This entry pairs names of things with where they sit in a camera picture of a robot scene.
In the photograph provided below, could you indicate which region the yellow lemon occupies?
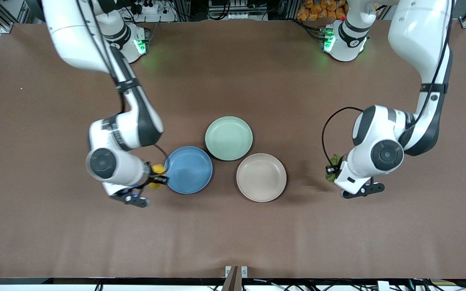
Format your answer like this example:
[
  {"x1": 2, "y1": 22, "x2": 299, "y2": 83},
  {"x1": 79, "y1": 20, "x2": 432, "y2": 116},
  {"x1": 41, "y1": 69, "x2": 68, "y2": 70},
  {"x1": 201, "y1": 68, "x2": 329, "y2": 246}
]
[{"x1": 151, "y1": 163, "x2": 168, "y2": 190}]

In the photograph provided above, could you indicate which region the green lettuce leaf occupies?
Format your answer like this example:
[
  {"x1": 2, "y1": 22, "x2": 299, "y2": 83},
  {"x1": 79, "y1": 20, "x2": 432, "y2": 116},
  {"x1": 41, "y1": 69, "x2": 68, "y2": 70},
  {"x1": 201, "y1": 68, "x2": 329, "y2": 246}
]
[{"x1": 324, "y1": 154, "x2": 343, "y2": 183}]

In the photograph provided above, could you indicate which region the blue round plate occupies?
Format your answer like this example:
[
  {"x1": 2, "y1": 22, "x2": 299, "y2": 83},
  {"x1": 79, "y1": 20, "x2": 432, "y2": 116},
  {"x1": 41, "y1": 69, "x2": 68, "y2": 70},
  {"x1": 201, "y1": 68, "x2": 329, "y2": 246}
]
[{"x1": 163, "y1": 146, "x2": 214, "y2": 194}]

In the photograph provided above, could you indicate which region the beige round plate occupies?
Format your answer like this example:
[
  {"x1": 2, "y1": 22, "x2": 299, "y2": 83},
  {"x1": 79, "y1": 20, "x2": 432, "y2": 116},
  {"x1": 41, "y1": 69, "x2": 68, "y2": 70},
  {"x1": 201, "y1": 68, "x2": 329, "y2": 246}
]
[{"x1": 236, "y1": 153, "x2": 287, "y2": 202}]

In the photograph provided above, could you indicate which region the light green round plate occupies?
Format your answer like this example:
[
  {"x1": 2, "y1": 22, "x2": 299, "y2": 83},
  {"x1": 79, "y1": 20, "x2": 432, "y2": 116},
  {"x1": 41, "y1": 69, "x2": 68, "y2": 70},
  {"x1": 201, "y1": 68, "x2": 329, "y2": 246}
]
[{"x1": 205, "y1": 116, "x2": 254, "y2": 161}]

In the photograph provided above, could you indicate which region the white power strip with plugs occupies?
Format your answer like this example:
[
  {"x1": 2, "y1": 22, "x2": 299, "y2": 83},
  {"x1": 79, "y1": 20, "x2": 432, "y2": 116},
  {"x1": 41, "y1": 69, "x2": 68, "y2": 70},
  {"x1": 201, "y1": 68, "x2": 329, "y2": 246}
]
[{"x1": 130, "y1": 0, "x2": 177, "y2": 23}]

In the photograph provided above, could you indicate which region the bag of oranges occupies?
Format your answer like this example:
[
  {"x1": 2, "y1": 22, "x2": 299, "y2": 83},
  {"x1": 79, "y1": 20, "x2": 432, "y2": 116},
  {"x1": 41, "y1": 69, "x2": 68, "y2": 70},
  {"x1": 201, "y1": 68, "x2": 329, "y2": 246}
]
[{"x1": 297, "y1": 0, "x2": 349, "y2": 21}]

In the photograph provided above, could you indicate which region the long white power strip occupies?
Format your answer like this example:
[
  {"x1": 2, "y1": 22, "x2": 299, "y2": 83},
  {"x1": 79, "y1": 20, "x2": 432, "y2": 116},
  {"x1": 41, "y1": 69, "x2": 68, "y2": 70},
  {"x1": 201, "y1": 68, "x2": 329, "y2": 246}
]
[{"x1": 209, "y1": 10, "x2": 268, "y2": 21}]

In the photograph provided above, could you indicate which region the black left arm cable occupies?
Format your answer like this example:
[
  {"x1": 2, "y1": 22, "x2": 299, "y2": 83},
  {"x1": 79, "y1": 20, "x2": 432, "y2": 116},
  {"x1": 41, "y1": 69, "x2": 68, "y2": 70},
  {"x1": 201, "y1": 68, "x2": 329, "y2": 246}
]
[{"x1": 322, "y1": 107, "x2": 365, "y2": 167}]

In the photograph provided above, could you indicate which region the metal table edge bracket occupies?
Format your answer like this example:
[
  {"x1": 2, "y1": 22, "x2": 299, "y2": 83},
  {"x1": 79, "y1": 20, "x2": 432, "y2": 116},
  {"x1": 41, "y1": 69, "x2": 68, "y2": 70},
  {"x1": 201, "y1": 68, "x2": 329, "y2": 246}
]
[{"x1": 225, "y1": 266, "x2": 248, "y2": 291}]

